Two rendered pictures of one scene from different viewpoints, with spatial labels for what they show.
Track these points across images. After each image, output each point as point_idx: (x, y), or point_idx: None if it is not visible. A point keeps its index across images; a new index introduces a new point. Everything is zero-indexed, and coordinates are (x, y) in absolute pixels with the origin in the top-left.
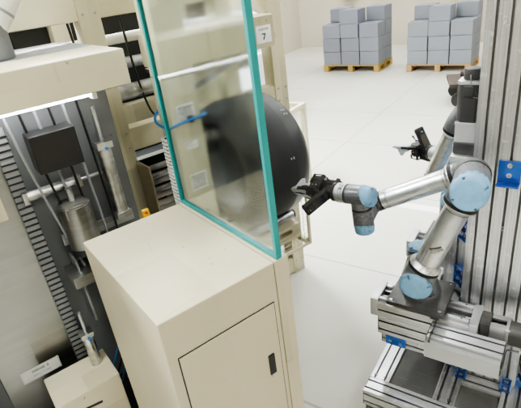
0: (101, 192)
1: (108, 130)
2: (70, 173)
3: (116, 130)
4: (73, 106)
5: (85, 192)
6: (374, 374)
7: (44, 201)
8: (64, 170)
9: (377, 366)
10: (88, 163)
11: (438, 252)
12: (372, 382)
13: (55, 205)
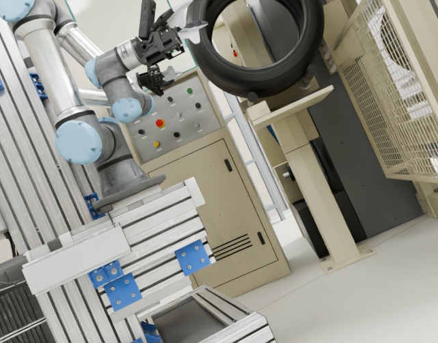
0: (275, 45)
1: (258, 3)
2: (266, 32)
3: (260, 2)
4: None
5: (273, 45)
6: (206, 288)
7: (271, 49)
8: (265, 30)
9: (211, 288)
10: (266, 26)
11: None
12: (203, 287)
13: (273, 52)
